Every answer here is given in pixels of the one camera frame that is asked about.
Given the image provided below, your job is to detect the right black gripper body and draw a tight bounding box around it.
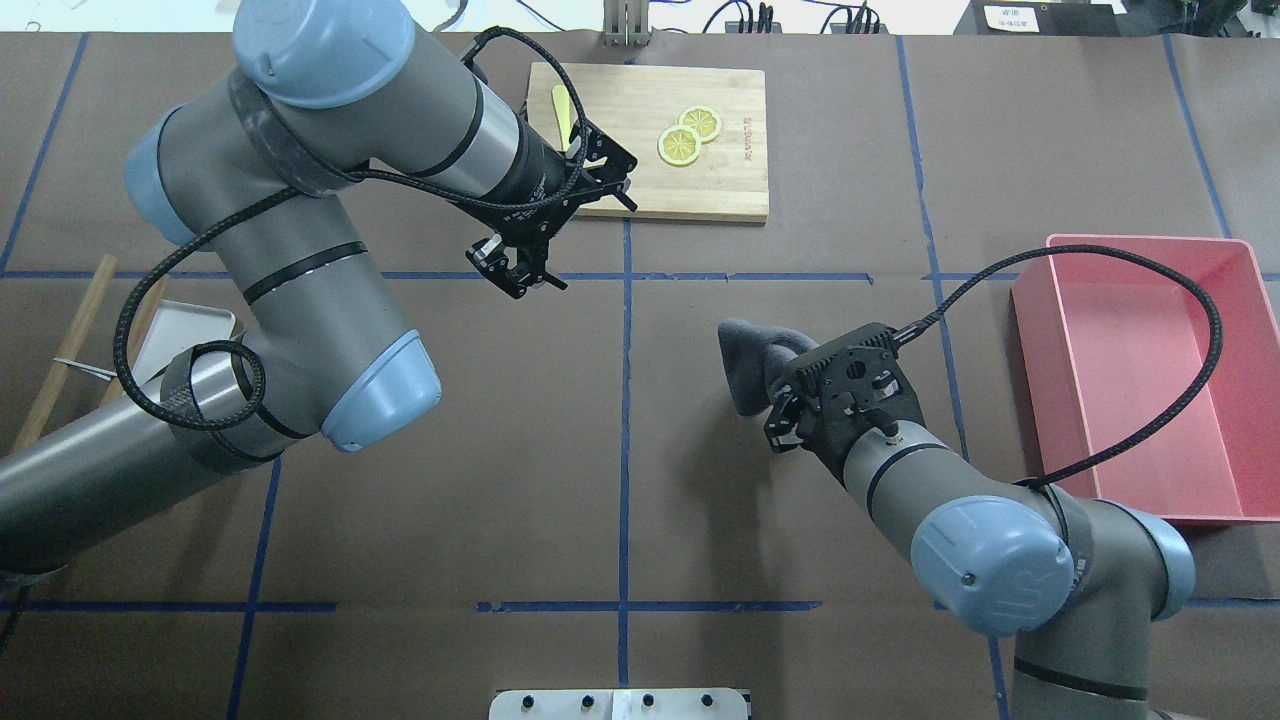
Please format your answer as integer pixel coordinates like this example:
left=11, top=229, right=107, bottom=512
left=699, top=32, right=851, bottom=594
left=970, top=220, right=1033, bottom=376
left=764, top=323, right=924, bottom=465

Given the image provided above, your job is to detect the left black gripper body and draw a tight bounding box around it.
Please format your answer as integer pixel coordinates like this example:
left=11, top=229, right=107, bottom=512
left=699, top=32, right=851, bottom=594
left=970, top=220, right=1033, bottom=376
left=465, top=119, right=637, bottom=299

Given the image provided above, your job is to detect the dark grey cloth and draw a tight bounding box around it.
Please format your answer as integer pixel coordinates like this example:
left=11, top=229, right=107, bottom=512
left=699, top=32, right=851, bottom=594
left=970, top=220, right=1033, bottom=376
left=717, top=318, right=819, bottom=416

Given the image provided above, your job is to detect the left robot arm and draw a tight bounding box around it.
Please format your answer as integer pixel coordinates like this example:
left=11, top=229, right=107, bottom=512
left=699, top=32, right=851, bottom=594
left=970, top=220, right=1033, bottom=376
left=1, top=1, right=637, bottom=588

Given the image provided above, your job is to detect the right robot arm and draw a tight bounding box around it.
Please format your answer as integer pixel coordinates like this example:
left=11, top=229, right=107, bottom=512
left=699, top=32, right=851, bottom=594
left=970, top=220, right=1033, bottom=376
left=718, top=322, right=1196, bottom=719

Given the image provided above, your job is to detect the yellow plastic knife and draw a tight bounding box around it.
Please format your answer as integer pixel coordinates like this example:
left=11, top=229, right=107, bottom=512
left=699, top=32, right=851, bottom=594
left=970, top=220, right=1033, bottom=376
left=550, top=85, right=582, bottom=158

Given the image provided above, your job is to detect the front lemon slice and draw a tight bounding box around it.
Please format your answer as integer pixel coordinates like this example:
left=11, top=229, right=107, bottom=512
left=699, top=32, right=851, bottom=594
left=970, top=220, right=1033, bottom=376
left=655, top=124, right=703, bottom=167

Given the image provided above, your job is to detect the lemon slice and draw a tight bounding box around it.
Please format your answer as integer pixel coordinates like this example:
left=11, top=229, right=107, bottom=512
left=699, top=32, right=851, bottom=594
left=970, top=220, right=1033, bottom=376
left=655, top=124, right=703, bottom=167
left=678, top=105, right=723, bottom=143

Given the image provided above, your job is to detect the bamboo cutting board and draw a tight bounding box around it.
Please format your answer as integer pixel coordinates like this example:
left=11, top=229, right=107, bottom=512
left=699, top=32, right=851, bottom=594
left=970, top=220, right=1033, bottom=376
left=563, top=63, right=771, bottom=224

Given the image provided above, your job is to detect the rear lemon slice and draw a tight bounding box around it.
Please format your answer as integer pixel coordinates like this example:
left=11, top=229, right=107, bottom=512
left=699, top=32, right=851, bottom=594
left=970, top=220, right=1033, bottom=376
left=678, top=105, right=723, bottom=143

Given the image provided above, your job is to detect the pink plastic bin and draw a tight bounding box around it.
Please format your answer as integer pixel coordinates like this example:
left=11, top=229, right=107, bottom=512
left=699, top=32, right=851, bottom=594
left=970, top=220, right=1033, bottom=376
left=1012, top=234, right=1279, bottom=525

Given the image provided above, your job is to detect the right wooden dowel rod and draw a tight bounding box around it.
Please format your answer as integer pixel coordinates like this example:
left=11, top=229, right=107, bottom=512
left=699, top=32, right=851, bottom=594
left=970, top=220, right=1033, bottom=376
left=99, top=275, right=169, bottom=407

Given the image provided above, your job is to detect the wooden dowel rod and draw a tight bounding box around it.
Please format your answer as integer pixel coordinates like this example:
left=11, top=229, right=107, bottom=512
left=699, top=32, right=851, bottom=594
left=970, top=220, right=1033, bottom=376
left=99, top=275, right=169, bottom=407
left=12, top=254, right=119, bottom=454

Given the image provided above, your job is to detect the black box with label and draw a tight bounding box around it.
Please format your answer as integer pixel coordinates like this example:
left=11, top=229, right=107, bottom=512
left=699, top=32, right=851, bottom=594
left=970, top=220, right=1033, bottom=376
left=952, top=1, right=1121, bottom=37

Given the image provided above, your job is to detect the left wooden dowel rod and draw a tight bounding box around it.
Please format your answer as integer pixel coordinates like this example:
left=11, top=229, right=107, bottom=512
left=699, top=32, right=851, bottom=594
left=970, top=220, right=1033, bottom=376
left=12, top=254, right=119, bottom=454

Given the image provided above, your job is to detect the aluminium frame post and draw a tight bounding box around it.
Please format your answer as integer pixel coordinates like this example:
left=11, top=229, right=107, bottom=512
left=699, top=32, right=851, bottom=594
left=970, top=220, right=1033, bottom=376
left=602, top=0, right=653, bottom=47

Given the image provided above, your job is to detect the black braided left cable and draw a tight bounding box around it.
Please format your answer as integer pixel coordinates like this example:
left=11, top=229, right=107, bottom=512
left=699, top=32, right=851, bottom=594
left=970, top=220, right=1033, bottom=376
left=111, top=26, right=588, bottom=433

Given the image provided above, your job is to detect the black braided cable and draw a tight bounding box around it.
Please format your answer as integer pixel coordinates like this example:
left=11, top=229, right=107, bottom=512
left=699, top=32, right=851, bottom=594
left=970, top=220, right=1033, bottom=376
left=890, top=243, right=1225, bottom=491
left=111, top=26, right=588, bottom=433

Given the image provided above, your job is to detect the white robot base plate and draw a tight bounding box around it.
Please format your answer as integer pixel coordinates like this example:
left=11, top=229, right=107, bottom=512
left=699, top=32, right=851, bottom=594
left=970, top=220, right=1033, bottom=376
left=488, top=687, right=753, bottom=719

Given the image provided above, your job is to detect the black braided right cable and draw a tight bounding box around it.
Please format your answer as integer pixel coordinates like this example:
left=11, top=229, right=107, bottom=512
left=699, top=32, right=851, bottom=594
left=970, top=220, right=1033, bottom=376
left=890, top=243, right=1225, bottom=491

